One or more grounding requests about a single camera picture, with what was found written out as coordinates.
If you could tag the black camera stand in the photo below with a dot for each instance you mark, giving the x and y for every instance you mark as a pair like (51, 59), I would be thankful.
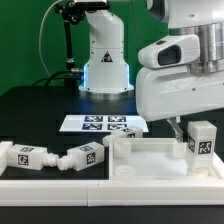
(71, 15)

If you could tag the white paper tag sheet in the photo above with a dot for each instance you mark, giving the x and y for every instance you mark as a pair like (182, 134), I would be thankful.
(100, 123)

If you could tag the white U-shaped fence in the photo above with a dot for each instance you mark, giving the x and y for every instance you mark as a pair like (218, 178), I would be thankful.
(111, 192)

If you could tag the white square tabletop tray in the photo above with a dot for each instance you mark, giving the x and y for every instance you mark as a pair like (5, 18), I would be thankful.
(157, 159)

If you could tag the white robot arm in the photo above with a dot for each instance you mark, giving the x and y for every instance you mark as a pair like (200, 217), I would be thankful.
(106, 72)

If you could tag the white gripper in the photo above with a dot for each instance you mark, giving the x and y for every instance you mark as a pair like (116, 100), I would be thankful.
(172, 92)

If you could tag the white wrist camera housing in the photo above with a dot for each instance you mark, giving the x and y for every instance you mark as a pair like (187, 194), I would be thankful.
(170, 51)

